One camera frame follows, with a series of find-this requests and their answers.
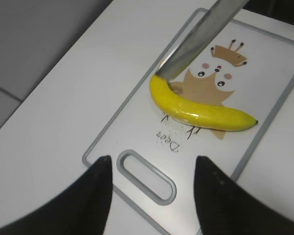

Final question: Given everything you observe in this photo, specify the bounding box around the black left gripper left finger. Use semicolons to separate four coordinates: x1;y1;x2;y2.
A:
0;156;113;235

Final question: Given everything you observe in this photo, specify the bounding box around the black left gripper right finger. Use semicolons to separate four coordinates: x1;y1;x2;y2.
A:
194;156;294;235

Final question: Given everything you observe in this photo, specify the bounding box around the white-handled kitchen knife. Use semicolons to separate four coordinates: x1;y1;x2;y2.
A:
155;0;248;81

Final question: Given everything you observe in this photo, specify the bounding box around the white grey-rimmed cutting board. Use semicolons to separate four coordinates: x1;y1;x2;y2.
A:
82;8;294;235

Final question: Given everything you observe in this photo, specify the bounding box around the yellow plastic banana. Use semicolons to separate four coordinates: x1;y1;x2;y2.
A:
149;75;258;131

